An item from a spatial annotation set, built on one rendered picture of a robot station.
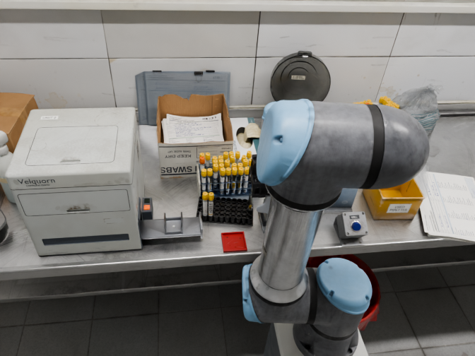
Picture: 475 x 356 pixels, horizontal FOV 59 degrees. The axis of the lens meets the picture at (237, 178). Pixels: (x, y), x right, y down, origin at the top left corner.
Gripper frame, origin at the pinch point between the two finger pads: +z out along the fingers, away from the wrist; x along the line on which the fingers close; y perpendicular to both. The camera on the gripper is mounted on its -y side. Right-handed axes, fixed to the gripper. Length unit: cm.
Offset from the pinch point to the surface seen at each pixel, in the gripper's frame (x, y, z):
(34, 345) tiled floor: -13, 93, 94
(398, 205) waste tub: 2.6, -39.0, -0.8
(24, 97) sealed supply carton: -46, 76, -12
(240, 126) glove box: -40.5, 3.3, -0.8
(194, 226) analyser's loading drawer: 3.2, 23.0, 2.1
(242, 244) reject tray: 7.8, 9.3, 5.9
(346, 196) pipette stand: -3.2, -24.6, -0.1
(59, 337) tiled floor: -16, 83, 94
